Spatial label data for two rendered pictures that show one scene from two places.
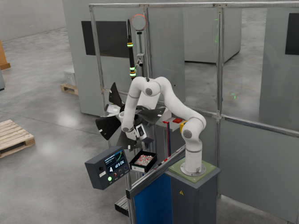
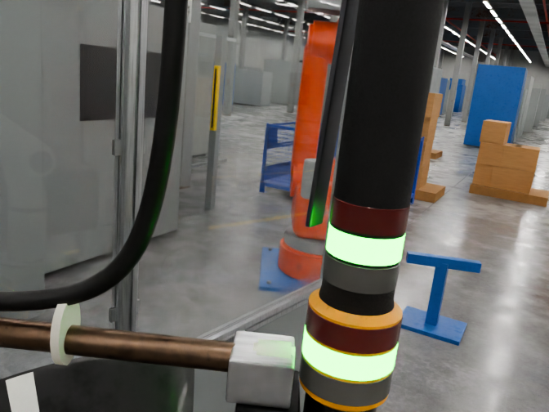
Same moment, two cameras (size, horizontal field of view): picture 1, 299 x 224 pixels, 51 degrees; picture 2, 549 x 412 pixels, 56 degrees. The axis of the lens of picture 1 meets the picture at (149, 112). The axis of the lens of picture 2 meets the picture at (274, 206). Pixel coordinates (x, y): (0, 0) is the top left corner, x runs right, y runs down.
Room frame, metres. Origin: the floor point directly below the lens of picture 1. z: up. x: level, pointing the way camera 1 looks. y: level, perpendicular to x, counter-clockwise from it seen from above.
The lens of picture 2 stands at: (2.60, 0.33, 1.67)
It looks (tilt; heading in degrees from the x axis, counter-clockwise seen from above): 14 degrees down; 264
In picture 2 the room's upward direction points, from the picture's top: 6 degrees clockwise
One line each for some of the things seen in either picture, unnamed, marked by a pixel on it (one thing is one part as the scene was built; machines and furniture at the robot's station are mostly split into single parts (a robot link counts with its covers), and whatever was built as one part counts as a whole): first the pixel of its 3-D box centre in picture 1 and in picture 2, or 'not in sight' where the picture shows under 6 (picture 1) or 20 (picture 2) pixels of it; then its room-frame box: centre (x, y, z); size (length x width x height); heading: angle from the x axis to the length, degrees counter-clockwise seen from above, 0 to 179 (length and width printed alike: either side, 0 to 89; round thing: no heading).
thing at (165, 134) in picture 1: (167, 156); not in sight; (3.02, -0.16, 0.42); 0.04 x 0.04 x 0.83; 49
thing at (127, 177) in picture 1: (127, 178); not in sight; (1.90, 0.20, 0.96); 0.03 x 0.03 x 0.20; 49
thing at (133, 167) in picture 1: (143, 161); not in sight; (2.28, 0.08, 0.85); 0.22 x 0.17 x 0.07; 152
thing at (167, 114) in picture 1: (161, 114); not in sight; (3.09, -0.13, 0.92); 0.17 x 0.16 x 0.11; 139
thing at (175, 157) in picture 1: (164, 166); not in sight; (2.22, -0.09, 0.82); 0.90 x 0.04 x 0.08; 139
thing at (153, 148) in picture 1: (153, 152); not in sight; (2.87, -0.01, 0.58); 0.09 x 0.05 x 1.15; 49
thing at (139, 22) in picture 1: (139, 22); not in sight; (3.25, 0.03, 1.88); 0.16 x 0.07 x 0.16; 84
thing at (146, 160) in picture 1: (143, 162); not in sight; (2.28, 0.08, 0.84); 0.19 x 0.14 x 0.05; 152
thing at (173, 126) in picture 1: (165, 122); not in sight; (3.02, -0.16, 0.85); 0.36 x 0.24 x 0.03; 49
